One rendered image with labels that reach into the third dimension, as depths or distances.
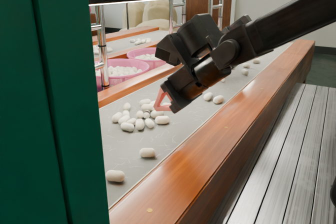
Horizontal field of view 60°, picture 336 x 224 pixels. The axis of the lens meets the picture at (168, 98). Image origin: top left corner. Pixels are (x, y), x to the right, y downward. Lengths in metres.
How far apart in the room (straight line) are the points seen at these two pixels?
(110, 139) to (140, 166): 0.13
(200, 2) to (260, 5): 1.11
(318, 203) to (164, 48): 0.44
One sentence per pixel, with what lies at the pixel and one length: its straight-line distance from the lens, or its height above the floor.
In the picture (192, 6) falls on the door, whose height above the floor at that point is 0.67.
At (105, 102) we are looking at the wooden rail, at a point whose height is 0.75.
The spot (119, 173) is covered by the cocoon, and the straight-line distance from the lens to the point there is 0.55.
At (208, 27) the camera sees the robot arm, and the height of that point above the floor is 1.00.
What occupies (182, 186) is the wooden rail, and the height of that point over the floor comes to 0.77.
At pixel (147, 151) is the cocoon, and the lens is 0.61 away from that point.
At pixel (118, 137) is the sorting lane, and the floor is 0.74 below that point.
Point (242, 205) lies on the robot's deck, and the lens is 0.63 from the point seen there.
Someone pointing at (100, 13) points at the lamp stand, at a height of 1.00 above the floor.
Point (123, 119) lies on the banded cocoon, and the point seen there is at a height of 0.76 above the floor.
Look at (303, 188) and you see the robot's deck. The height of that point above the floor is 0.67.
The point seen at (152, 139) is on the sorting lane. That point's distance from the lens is 0.69.
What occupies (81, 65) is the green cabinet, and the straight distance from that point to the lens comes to 0.16.
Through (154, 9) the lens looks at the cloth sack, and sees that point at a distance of 5.21.
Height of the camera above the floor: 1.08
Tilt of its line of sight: 22 degrees down
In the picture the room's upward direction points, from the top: straight up
